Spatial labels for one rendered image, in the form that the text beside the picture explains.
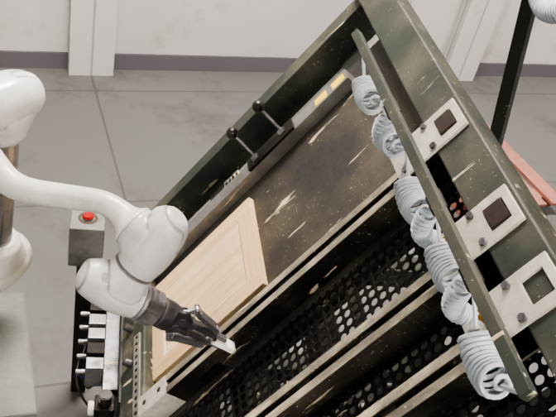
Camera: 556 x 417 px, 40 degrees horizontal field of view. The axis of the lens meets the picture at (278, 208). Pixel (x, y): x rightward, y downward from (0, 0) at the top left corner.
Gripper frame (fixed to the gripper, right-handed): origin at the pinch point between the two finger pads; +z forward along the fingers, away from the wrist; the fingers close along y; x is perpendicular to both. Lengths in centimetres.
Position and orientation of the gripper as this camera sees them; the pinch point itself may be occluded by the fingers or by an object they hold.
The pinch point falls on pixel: (222, 342)
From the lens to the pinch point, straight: 192.6
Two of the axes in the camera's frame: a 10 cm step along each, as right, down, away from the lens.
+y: 6.7, -6.3, -4.0
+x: -1.3, -6.2, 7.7
